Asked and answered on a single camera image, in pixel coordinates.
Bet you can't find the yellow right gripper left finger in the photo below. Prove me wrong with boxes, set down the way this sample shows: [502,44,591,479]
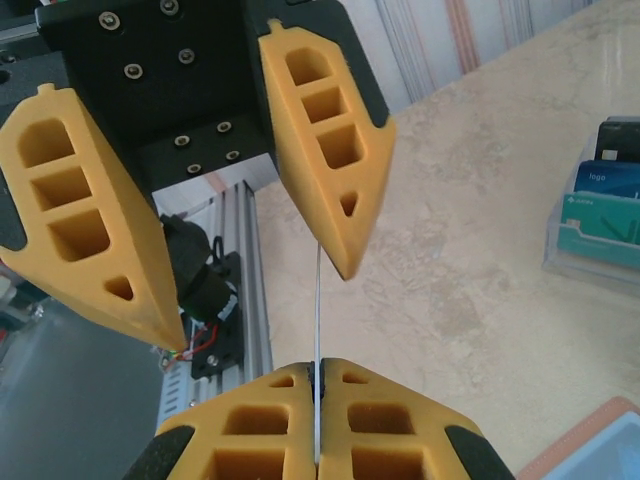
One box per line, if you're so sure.
[122,362,321,480]

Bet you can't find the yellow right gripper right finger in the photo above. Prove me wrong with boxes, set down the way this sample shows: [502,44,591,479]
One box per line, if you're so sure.
[319,356,516,480]

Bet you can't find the black credit card orange lines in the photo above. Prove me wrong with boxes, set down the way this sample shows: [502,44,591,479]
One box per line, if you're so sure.
[310,243,326,469]

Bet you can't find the clear acrylic card stand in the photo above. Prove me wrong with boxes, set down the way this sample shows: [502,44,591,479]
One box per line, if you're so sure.
[542,115,640,289]

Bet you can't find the blue credit card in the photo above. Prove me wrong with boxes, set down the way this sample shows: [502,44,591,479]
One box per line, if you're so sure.
[572,159,640,201]

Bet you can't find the teal credit card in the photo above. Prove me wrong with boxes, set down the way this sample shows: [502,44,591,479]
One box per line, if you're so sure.
[557,193,640,259]

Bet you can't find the plain black credit card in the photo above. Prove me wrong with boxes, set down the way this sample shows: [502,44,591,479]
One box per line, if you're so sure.
[596,119,640,165]

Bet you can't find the translucent corrugated side panel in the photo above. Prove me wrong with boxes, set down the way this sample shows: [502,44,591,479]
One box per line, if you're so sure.
[344,0,606,119]

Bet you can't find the grey slotted cable duct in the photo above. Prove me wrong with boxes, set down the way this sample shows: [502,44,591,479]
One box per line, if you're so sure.
[157,369,204,426]

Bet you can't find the red orange wire bundle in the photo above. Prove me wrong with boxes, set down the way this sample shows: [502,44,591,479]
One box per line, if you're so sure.
[164,322,221,364]

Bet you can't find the aluminium mounting rail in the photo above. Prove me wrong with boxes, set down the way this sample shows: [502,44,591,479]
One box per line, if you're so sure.
[149,177,275,416]

